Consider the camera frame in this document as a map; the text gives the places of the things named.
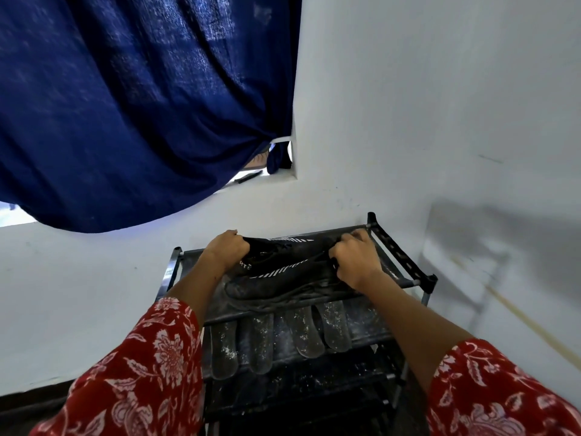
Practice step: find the person's left hand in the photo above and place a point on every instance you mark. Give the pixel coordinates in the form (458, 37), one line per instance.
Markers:
(224, 250)

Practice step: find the black white-striped sneaker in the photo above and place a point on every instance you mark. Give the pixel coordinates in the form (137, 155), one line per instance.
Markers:
(290, 249)
(286, 288)

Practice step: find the person's right forearm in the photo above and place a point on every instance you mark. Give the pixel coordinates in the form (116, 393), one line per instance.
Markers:
(411, 324)

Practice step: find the person's left fingers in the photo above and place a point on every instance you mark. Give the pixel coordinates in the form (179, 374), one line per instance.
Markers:
(238, 240)

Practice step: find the thin wooden stick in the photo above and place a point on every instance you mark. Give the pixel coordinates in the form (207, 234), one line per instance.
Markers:
(526, 320)

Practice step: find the red floral garment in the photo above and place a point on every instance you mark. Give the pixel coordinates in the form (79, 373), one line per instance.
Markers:
(136, 376)

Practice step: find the dark blue curtain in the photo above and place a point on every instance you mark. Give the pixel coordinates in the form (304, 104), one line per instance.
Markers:
(118, 99)

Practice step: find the person's right hand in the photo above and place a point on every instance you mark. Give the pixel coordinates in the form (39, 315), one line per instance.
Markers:
(358, 263)

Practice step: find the black metal shoe rack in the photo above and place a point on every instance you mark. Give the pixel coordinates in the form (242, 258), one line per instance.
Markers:
(308, 390)

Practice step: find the person's right thumb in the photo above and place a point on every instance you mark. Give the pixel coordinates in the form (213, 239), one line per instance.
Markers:
(335, 261)

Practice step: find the dusty grey slipper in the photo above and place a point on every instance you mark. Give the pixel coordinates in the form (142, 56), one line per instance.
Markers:
(224, 349)
(305, 332)
(335, 326)
(260, 344)

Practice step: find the person's left forearm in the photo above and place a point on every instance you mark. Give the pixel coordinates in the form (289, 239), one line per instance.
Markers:
(197, 288)

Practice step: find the black pen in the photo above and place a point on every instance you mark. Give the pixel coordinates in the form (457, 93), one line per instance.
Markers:
(248, 177)

